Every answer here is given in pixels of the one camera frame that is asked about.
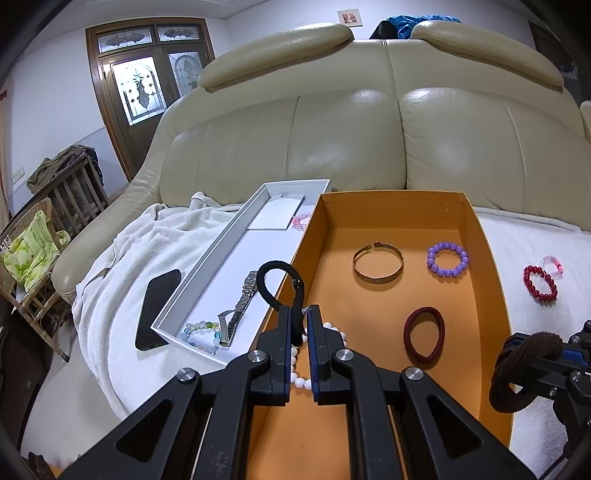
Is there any purple bead bracelet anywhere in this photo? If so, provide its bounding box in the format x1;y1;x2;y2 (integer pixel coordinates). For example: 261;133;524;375
427;242;470;279

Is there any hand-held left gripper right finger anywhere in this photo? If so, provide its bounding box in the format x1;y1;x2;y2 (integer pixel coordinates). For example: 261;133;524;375
307;305;536;480

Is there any pink clear glass bead bracelet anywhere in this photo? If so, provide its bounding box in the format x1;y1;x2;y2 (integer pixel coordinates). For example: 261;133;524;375
540;255;566;279

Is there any cream leather sofa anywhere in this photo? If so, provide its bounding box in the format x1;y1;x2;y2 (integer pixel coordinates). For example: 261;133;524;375
51;21;591;305

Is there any white long gift box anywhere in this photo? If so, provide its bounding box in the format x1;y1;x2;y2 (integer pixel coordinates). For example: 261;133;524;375
151;179;332;367

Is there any black hair tie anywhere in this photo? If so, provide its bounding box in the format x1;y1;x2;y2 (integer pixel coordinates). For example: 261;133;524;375
255;260;308;347

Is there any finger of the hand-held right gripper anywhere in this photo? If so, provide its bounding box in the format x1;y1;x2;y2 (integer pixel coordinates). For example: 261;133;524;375
501;333;585;403
561;320;591;372

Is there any green patterned cushion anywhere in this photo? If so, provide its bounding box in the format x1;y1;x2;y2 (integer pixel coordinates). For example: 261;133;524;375
2;210;71;292

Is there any maroon hair tie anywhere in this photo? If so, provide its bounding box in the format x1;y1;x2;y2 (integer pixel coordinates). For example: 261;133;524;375
403;307;446;365

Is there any dark wooden cabinet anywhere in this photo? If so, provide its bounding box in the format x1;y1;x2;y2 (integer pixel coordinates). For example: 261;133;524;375
529;21;580;107

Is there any wooden stained glass door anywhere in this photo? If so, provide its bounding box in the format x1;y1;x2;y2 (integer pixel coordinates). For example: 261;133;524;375
85;17;217;183

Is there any blue green glass bead bracelet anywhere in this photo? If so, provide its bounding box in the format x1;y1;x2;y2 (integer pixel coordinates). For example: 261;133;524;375
182;320;222;356

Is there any wicker chair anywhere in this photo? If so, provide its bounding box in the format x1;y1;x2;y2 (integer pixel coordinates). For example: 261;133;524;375
0;198;72;363

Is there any white bead bracelet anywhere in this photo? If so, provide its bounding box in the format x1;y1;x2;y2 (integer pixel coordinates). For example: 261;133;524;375
288;320;348;393

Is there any blue jacket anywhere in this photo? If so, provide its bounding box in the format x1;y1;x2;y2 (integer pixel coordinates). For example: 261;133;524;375
369;14;462;41

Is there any red bead bracelet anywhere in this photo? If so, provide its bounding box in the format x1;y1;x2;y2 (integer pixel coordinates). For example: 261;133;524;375
523;264;558;304

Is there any white towel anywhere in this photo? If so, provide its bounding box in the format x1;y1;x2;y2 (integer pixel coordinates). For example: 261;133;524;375
71;190;591;467

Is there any black smartphone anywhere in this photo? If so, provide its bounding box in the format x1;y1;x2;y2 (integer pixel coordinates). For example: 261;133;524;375
135;269;182;352

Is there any dark clothes pile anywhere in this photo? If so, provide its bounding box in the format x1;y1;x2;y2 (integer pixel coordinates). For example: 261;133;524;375
27;144;100;195

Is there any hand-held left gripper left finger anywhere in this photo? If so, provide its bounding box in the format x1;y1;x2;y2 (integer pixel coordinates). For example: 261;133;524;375
60;305;305;480

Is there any engraved metal bangle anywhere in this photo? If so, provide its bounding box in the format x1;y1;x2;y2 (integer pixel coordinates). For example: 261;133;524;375
353;241;404;283

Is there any silver metal wristwatch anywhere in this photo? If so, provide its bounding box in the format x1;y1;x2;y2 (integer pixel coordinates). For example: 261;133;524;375
217;270;259;347

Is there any orange cardboard box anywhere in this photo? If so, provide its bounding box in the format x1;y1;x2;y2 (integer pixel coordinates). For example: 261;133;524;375
245;190;514;480

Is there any white card insert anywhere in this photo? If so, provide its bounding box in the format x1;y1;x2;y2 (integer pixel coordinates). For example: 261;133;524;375
248;194;306;230

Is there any wooden slatted rack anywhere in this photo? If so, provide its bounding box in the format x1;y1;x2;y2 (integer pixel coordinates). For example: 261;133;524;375
46;154;112;227

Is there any brown hair scrunchie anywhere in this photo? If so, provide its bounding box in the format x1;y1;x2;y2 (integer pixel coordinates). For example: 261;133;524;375
488;331;565;414

